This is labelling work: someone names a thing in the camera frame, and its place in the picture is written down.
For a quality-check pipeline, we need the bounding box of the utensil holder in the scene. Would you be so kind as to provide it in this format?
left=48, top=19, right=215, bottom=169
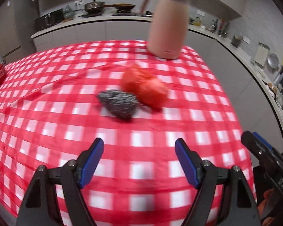
left=231, top=34, right=243, bottom=48

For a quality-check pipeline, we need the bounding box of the pink thermos jug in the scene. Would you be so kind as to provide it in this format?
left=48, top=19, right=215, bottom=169
left=140, top=0, right=191, bottom=60

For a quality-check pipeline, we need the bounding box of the person right hand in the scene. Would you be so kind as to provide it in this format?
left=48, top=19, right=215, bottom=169
left=257, top=189, right=282, bottom=225

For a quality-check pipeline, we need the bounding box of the metal strainer plate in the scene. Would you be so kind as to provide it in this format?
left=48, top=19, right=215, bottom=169
left=267, top=53, right=279, bottom=70

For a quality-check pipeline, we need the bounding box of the black microwave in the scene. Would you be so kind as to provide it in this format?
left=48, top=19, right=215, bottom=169
left=35, top=9, right=64, bottom=32

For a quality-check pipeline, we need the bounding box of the red plastic bag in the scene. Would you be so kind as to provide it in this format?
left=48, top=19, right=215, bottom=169
left=121, top=63, right=169, bottom=109

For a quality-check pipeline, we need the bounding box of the steel wool scrubber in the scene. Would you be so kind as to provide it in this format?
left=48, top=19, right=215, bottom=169
left=96, top=89, right=140, bottom=120

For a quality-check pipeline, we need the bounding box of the red checkered tablecloth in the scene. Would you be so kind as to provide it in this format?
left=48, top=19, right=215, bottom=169
left=0, top=40, right=254, bottom=225

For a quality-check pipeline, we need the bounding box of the cooking pot with lid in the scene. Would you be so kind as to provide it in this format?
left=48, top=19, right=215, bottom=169
left=84, top=0, right=105, bottom=14

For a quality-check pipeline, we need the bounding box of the dark wine bottle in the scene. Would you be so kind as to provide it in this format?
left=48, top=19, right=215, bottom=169
left=212, top=19, right=218, bottom=33

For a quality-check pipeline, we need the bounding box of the frying pan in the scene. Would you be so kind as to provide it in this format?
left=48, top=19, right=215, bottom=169
left=105, top=3, right=135, bottom=13

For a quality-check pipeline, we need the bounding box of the white cutting board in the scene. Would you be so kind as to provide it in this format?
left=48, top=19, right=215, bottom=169
left=252, top=42, right=270, bottom=68

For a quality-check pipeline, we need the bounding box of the refrigerator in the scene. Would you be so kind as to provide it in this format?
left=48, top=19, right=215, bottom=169
left=0, top=0, right=38, bottom=63

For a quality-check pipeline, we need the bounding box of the teal ceramic vase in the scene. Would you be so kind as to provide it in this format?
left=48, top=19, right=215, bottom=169
left=64, top=5, right=75, bottom=21

